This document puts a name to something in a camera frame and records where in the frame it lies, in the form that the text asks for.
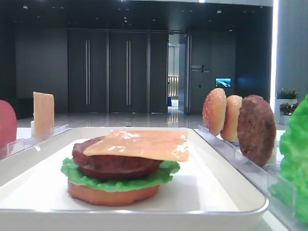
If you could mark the red tomato slice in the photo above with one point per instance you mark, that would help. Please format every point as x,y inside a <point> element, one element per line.
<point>8,124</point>

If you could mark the standing green lettuce leaf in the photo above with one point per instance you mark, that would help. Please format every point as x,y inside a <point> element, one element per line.
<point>296,156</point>

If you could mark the green lettuce leaf on tray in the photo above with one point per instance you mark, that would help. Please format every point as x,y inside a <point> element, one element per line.
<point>162,176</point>

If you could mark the long acrylic rail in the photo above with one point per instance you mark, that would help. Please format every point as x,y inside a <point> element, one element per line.
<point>282,214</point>
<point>22,144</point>

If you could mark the left long acrylic rail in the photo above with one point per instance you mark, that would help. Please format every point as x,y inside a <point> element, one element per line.
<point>22,144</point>

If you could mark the sesame bun top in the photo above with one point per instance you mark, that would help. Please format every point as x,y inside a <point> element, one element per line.
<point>214,109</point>

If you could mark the bun bottom on tray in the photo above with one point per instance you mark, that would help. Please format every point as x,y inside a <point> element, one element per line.
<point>99,197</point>

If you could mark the potted plants in white planter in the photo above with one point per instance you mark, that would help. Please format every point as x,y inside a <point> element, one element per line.
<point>285,105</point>

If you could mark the plain bun half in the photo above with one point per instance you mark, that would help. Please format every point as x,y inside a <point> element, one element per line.
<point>229,132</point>

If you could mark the standing brown meat patty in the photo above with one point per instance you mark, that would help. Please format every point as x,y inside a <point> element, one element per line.
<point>256,129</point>

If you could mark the brown meat patty on tray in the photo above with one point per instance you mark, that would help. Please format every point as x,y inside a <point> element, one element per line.
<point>111,167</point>

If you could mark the small wall screen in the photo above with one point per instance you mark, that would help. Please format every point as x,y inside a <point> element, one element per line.
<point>222,82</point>

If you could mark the white rectangular tray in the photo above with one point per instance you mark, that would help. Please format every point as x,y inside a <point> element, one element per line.
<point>207,194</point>

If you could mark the orange cheese slice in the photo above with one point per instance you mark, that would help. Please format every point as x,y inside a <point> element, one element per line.
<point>150,144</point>
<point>43,114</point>

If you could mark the right long acrylic rail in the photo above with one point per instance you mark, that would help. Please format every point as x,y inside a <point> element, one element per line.
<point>282,214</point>

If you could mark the dark double doors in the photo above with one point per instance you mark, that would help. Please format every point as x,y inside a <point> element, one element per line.
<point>114,71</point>

